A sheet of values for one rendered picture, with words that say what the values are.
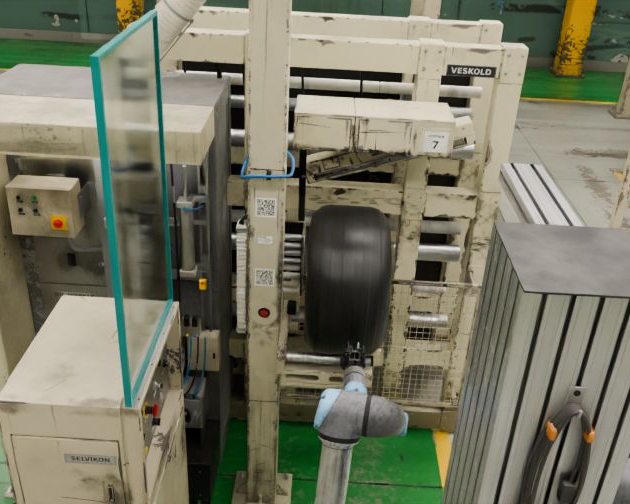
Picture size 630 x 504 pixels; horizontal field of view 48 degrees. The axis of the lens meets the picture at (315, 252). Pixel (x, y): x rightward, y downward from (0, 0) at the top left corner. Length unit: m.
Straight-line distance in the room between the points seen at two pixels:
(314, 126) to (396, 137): 0.31
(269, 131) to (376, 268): 0.60
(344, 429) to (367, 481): 1.64
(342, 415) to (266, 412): 1.13
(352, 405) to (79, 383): 0.78
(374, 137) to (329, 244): 0.47
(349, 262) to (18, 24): 10.42
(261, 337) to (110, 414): 0.94
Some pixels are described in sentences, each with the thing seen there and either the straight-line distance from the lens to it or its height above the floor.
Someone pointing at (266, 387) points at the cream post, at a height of 0.69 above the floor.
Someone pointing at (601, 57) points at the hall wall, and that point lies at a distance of 12.30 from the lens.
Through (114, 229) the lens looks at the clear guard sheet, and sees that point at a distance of 1.75.
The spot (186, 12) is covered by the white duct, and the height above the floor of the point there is 2.12.
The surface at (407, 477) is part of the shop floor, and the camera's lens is 3.67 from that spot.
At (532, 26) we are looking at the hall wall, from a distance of 11.88.
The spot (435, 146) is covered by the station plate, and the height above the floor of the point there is 1.68.
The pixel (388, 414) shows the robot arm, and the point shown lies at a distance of 1.99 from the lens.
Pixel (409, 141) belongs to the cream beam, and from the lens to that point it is 2.74.
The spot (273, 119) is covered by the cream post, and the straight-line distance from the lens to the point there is 2.44.
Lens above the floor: 2.59
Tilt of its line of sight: 28 degrees down
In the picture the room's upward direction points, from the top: 3 degrees clockwise
